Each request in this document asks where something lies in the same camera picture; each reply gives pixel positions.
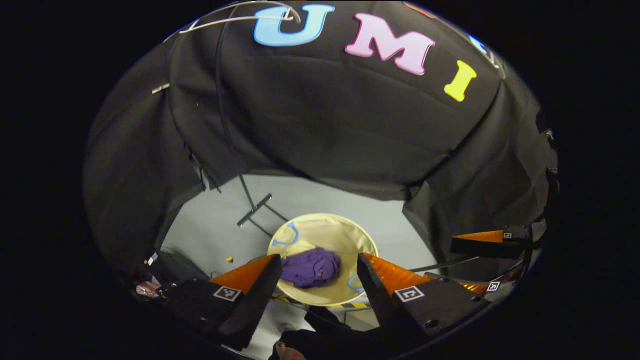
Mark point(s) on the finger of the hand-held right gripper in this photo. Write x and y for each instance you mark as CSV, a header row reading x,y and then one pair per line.
x,y
480,247
475,288

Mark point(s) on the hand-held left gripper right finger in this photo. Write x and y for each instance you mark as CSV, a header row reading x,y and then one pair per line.
x,y
377,295

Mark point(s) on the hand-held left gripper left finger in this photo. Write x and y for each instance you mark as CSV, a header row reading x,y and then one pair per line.
x,y
255,300

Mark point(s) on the purple knit jacket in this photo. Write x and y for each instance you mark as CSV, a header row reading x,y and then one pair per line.
x,y
310,267

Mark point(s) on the beige round laundry hamper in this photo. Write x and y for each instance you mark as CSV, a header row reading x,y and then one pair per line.
x,y
325,235

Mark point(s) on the white hanger with jacket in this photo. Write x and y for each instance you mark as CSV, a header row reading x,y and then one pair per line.
x,y
496,61

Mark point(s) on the black clothes rack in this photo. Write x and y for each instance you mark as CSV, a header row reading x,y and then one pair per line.
x,y
255,210

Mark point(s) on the empty white clothes hanger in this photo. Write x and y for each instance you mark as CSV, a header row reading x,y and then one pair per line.
x,y
235,19

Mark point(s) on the person's dark clothing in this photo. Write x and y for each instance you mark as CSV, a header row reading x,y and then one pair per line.
x,y
325,340

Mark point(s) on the dark object with white label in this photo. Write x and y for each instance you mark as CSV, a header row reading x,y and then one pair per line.
x,y
170,270

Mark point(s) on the black backdrop cloth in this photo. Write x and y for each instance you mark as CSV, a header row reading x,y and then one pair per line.
x,y
325,125

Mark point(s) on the small grey cloth clip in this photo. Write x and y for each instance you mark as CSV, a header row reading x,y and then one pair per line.
x,y
160,88

